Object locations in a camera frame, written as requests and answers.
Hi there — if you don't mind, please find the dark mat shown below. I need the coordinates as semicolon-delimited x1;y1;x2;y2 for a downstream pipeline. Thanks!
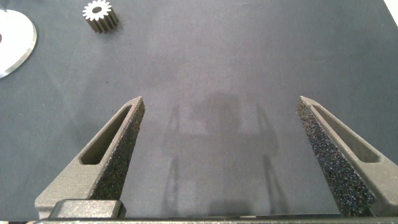
0;0;398;218

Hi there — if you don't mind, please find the round white plate with pins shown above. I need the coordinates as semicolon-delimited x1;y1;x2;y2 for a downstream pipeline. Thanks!
0;4;37;79

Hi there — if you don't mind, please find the small steel spur gear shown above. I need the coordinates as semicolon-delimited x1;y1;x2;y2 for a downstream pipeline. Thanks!
82;0;119;34

